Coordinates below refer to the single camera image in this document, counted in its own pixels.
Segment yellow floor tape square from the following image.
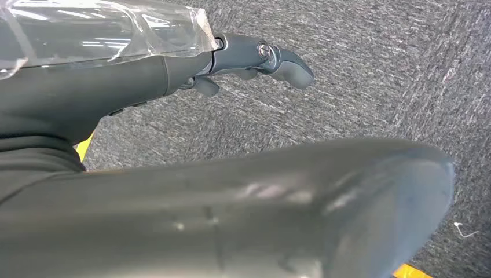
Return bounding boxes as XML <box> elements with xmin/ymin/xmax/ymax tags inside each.
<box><xmin>75</xmin><ymin>132</ymin><xmax>434</xmax><ymax>278</ymax></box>

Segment clear plastic film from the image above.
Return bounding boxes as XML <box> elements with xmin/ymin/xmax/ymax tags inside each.
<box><xmin>0</xmin><ymin>0</ymin><xmax>218</xmax><ymax>81</ymax></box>

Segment white thread scrap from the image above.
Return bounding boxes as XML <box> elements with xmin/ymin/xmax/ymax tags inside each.
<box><xmin>453</xmin><ymin>221</ymin><xmax>480</xmax><ymax>239</ymax></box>

